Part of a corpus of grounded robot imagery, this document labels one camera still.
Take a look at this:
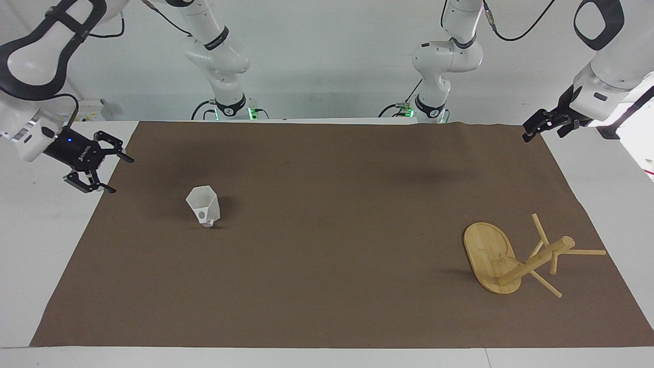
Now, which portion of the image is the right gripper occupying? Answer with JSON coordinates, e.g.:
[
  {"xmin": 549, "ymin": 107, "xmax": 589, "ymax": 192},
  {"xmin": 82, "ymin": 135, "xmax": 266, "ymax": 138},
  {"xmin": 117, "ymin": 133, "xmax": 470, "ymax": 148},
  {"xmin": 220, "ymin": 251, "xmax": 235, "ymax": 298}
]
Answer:
[{"xmin": 43, "ymin": 127, "xmax": 135, "ymax": 195}]

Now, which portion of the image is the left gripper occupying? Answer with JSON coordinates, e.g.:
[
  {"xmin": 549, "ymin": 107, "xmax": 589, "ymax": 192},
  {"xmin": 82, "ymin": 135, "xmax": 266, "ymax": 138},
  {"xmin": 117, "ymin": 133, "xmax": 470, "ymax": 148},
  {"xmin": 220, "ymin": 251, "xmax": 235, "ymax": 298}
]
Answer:
[{"xmin": 522, "ymin": 84, "xmax": 589, "ymax": 143}]

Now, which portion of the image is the white plastic cup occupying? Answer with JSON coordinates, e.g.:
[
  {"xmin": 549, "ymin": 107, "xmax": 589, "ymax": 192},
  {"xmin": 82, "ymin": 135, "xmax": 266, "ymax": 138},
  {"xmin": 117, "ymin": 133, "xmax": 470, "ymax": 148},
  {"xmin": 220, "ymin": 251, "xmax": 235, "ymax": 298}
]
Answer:
[{"xmin": 185, "ymin": 185, "xmax": 222, "ymax": 228}]

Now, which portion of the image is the wooden cup rack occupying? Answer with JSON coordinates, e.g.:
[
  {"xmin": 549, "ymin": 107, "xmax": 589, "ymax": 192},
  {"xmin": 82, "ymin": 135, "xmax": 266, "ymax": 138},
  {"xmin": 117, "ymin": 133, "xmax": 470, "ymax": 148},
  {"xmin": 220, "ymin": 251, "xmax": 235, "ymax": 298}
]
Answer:
[{"xmin": 463, "ymin": 213, "xmax": 608, "ymax": 299}]

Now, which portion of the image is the black stand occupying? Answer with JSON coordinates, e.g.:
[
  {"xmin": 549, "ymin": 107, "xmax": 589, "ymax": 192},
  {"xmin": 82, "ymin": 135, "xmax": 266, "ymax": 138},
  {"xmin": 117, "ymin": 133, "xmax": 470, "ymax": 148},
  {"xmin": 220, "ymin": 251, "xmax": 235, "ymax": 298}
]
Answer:
[{"xmin": 595, "ymin": 86, "xmax": 654, "ymax": 140}]

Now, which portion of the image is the black cable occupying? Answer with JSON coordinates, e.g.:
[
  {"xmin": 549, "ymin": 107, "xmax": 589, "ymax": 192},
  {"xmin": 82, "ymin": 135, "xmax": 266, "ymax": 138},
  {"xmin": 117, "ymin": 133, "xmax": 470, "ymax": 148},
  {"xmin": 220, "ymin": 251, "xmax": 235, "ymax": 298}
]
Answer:
[
  {"xmin": 88, "ymin": 12, "xmax": 126, "ymax": 39},
  {"xmin": 0, "ymin": 86, "xmax": 81, "ymax": 126},
  {"xmin": 191, "ymin": 99, "xmax": 217, "ymax": 121},
  {"xmin": 482, "ymin": 0, "xmax": 557, "ymax": 42},
  {"xmin": 378, "ymin": 78, "xmax": 425, "ymax": 119},
  {"xmin": 142, "ymin": 0, "xmax": 194, "ymax": 37}
]

